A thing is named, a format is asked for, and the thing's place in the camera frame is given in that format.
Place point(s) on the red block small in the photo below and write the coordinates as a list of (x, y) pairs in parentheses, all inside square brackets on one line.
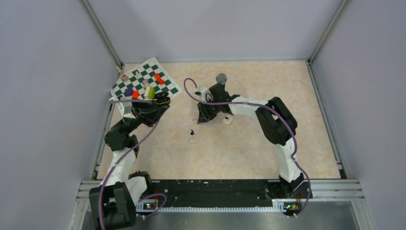
[(135, 95)]

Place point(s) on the black earbud case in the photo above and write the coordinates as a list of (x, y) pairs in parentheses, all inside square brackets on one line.
[(162, 98)]

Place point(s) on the green white chessboard mat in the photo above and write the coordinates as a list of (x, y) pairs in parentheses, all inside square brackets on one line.
[(150, 73)]

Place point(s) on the left corner post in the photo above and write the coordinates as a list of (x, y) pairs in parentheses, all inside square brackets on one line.
[(101, 32)]

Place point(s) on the tan wooden block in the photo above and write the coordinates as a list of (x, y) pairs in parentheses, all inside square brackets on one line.
[(124, 78)]

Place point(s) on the black microphone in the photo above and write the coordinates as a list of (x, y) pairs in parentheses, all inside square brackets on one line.
[(221, 78)]

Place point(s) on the yellow-green block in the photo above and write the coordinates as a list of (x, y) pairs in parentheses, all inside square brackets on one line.
[(152, 93)]

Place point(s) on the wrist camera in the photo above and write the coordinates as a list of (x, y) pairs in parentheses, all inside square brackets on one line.
[(125, 108), (204, 94)]

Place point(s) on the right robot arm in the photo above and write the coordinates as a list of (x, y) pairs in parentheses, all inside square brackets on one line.
[(278, 126)]

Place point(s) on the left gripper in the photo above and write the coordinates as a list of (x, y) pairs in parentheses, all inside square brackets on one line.
[(148, 113)]

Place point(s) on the red block long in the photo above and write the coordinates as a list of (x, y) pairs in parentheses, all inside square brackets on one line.
[(159, 79)]

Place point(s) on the cream chess piece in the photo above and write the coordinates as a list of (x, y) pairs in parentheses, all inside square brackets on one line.
[(138, 75)]

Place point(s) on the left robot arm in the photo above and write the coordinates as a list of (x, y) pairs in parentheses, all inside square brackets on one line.
[(120, 165)]

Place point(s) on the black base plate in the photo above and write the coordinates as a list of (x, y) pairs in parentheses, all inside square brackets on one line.
[(241, 193)]

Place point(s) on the white earbud case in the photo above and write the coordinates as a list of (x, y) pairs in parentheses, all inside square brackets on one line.
[(228, 119)]

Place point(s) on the purple block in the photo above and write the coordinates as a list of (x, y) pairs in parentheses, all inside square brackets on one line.
[(128, 92)]

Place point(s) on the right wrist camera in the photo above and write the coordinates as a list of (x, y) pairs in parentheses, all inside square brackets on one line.
[(204, 94)]

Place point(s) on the right corner post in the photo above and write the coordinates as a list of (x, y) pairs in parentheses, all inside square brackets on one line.
[(329, 30)]

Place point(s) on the corner post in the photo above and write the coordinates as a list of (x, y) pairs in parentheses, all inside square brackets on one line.
[(101, 32), (329, 30)]

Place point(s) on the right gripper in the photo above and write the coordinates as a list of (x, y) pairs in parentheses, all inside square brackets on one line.
[(205, 116)]

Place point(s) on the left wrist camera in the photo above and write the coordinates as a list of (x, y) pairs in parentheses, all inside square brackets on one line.
[(125, 108)]

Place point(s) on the white block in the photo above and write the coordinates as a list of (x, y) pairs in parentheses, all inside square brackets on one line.
[(146, 93)]

